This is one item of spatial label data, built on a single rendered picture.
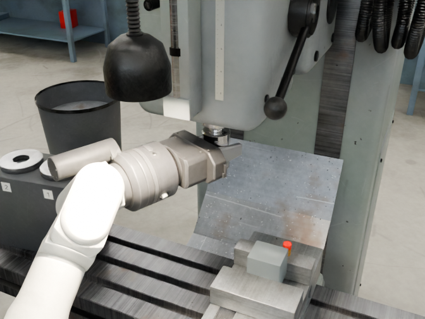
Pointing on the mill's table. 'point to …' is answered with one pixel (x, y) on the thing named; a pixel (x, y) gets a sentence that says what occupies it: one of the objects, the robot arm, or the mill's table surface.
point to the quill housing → (234, 59)
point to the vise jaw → (255, 295)
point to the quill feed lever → (277, 113)
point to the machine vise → (309, 262)
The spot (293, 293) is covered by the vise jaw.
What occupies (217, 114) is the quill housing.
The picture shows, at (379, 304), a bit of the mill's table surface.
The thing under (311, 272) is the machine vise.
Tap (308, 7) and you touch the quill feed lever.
